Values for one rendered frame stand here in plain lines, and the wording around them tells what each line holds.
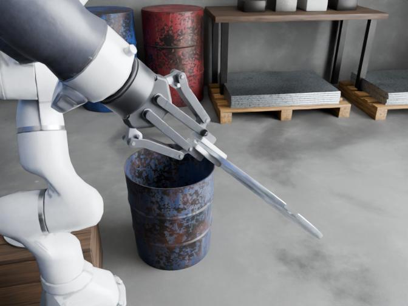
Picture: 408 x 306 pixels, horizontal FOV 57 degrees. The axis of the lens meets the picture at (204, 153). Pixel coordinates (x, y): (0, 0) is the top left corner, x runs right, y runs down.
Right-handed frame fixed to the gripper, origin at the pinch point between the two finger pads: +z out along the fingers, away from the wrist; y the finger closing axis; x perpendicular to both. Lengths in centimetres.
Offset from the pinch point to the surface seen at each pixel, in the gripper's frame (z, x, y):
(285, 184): 165, 98, 18
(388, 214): 184, 42, 37
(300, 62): 267, 250, 155
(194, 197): 74, 69, -17
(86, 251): 46, 71, -56
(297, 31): 238, 253, 174
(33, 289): 42, 78, -81
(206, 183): 77, 70, -9
